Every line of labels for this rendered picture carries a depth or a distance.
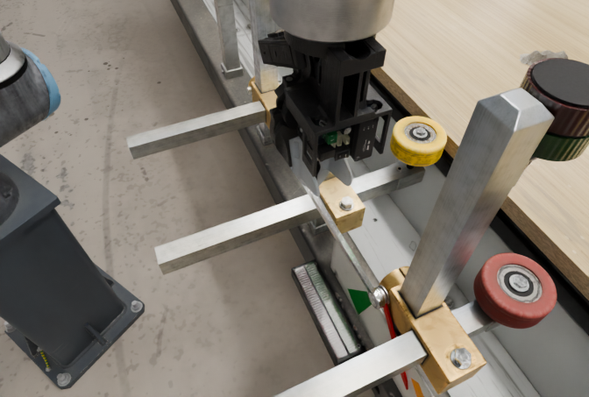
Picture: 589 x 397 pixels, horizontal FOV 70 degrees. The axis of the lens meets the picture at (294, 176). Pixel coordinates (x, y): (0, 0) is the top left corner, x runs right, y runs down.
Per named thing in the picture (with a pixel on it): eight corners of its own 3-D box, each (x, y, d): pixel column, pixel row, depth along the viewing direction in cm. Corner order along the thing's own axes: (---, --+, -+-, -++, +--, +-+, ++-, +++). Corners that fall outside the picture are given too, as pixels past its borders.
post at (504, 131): (388, 368, 62) (519, 122, 26) (376, 346, 64) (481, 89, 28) (408, 358, 63) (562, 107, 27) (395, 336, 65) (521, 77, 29)
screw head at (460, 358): (458, 372, 44) (462, 369, 43) (446, 353, 45) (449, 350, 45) (474, 364, 45) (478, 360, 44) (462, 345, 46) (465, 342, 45)
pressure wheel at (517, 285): (482, 364, 52) (519, 327, 43) (442, 307, 57) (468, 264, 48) (531, 337, 54) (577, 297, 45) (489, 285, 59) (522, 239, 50)
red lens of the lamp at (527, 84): (559, 145, 28) (576, 121, 26) (497, 94, 32) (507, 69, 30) (623, 122, 29) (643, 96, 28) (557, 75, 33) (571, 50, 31)
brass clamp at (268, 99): (270, 138, 80) (269, 117, 76) (246, 96, 88) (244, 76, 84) (300, 129, 82) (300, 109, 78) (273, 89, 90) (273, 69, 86)
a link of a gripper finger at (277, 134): (277, 172, 43) (273, 104, 37) (271, 161, 44) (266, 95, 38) (318, 158, 45) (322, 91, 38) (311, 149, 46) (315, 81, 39)
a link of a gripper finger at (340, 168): (332, 216, 46) (338, 157, 39) (308, 179, 49) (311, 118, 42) (357, 207, 46) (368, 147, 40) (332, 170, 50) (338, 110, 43)
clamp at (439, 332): (437, 395, 47) (450, 382, 44) (375, 293, 55) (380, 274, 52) (477, 374, 49) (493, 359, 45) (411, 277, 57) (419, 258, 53)
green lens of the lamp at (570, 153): (542, 171, 30) (557, 149, 28) (486, 119, 33) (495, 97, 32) (604, 147, 31) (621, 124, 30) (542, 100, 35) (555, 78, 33)
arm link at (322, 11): (248, -61, 30) (366, -80, 32) (253, 6, 33) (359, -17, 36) (301, -7, 24) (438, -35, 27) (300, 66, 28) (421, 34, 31)
